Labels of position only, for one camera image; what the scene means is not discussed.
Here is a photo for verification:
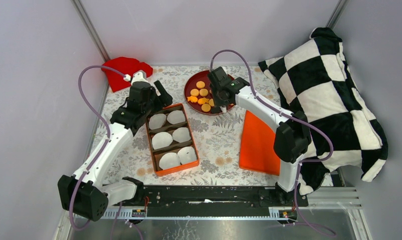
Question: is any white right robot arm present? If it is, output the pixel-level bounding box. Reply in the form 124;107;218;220
208;67;311;206

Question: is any dark red round plate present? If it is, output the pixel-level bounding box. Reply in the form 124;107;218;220
184;69;236;116

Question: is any orange fish shaped cookie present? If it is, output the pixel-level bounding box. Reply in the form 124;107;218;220
197;97;209;105
187;95;198;104

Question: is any red cloth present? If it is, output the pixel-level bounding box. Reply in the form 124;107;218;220
102;56;153;93

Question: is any floral table cloth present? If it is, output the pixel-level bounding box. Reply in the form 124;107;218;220
104;66;276;186

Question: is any orange cookie tin box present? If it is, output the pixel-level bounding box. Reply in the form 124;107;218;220
146;103;200;177

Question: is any orange tin lid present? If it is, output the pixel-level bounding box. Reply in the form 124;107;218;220
239;111;280;176

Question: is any black white checkered blanket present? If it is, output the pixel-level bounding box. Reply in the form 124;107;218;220
259;27;388;195

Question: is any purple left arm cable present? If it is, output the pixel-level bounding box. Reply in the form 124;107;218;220
69;65;129;232

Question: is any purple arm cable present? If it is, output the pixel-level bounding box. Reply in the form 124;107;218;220
69;65;129;232
210;49;337;238

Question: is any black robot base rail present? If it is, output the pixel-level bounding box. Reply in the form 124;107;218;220
123;185;308;218

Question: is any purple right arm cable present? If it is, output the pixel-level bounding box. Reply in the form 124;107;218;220
210;49;337;238

